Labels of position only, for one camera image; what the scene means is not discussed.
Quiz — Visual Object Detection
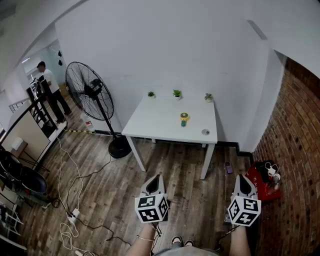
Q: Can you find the white floor cable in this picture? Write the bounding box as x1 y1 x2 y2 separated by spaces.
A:
56 136 85 216

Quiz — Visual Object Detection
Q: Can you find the large black pedestal fan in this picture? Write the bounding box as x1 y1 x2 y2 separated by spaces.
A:
64 61 133 159

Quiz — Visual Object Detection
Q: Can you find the small yellow handheld fan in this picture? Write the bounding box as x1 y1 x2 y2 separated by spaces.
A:
179 112 190 128

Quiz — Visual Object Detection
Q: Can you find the clear plastic bottle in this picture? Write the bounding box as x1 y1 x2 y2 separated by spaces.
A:
80 112 95 133

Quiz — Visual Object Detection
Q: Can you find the white power strip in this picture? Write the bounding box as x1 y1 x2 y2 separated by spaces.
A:
67 208 81 225

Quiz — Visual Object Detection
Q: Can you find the black pouch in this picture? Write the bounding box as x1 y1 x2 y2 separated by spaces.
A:
254 159 274 183

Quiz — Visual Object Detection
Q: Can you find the person's right forearm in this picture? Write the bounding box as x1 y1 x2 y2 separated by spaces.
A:
229 225 252 256

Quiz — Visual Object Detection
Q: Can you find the white table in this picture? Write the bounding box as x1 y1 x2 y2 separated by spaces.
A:
121 96 218 181

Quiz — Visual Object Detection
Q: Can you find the red box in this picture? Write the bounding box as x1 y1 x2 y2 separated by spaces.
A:
244 161 281 202

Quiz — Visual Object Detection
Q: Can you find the person's grey shirt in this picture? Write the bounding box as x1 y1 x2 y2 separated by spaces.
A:
152 246 221 256

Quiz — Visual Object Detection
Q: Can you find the black floor cable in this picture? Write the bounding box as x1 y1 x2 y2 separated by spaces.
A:
65 156 113 216

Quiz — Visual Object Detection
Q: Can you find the person's left forearm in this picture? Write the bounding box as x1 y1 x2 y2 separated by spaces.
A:
126 223 157 256

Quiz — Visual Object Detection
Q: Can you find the white metal rack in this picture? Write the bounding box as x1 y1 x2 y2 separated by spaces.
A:
0 194 27 251

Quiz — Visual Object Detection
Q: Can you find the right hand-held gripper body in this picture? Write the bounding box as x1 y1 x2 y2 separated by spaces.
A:
224 194 262 228

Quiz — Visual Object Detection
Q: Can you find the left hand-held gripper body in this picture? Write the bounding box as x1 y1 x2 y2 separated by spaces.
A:
134 193 172 224

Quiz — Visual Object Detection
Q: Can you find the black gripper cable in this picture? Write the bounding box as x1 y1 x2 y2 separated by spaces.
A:
149 221 163 255

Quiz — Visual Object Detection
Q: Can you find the black framed beige partition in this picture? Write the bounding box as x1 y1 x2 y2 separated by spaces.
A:
0 92 68 173

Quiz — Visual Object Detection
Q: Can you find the cardboard box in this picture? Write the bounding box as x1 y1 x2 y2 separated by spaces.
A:
11 136 29 158

